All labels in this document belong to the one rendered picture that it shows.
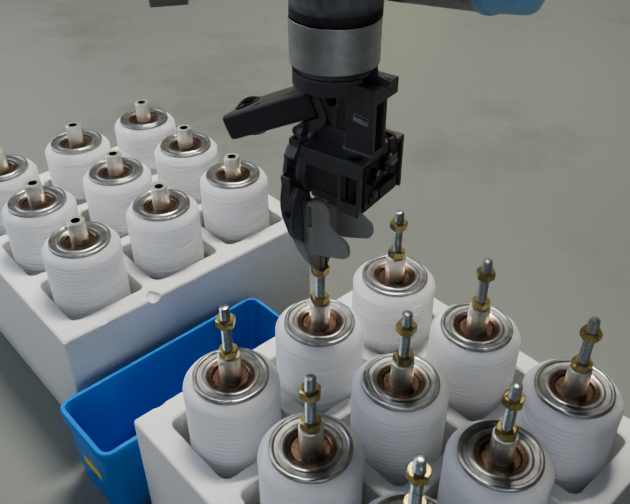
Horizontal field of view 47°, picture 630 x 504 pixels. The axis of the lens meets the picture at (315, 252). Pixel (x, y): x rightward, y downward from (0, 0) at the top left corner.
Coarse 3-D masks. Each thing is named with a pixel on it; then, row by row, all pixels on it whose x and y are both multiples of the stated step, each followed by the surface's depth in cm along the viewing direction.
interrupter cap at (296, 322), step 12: (336, 300) 81; (288, 312) 79; (300, 312) 79; (336, 312) 79; (348, 312) 79; (288, 324) 78; (300, 324) 78; (336, 324) 78; (348, 324) 78; (300, 336) 76; (312, 336) 76; (324, 336) 76; (336, 336) 76; (348, 336) 77
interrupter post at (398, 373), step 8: (392, 360) 70; (392, 368) 70; (400, 368) 69; (408, 368) 69; (392, 376) 70; (400, 376) 69; (408, 376) 70; (392, 384) 71; (400, 384) 70; (408, 384) 70
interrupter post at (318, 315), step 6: (312, 306) 76; (318, 306) 76; (324, 306) 76; (312, 312) 77; (318, 312) 76; (324, 312) 76; (312, 318) 77; (318, 318) 77; (324, 318) 77; (312, 324) 78; (318, 324) 77; (324, 324) 77
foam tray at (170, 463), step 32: (416, 352) 85; (160, 416) 77; (448, 416) 77; (160, 448) 74; (192, 448) 74; (160, 480) 78; (192, 480) 71; (224, 480) 71; (256, 480) 71; (384, 480) 71; (608, 480) 71
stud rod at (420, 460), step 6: (414, 456) 52; (420, 456) 52; (426, 456) 52; (414, 462) 52; (420, 462) 52; (426, 462) 52; (414, 468) 52; (420, 468) 52; (426, 468) 53; (420, 474) 52; (414, 486) 53; (420, 486) 53; (414, 492) 54; (420, 492) 54; (414, 498) 54; (420, 498) 54
